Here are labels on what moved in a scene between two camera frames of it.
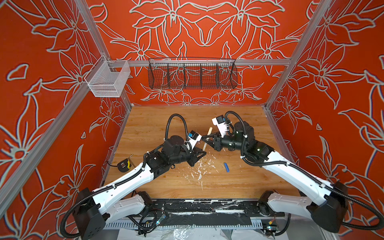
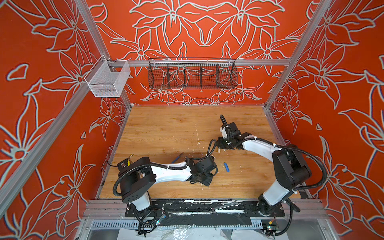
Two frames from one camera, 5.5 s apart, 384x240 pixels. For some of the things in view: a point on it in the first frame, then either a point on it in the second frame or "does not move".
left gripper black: x=193 y=155 -> x=208 y=181
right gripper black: x=217 y=143 -> x=219 y=143
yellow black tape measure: x=124 y=165 does not move
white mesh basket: x=104 y=83 does not move
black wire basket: x=192 y=74 does not move
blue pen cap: x=226 y=167 does not move
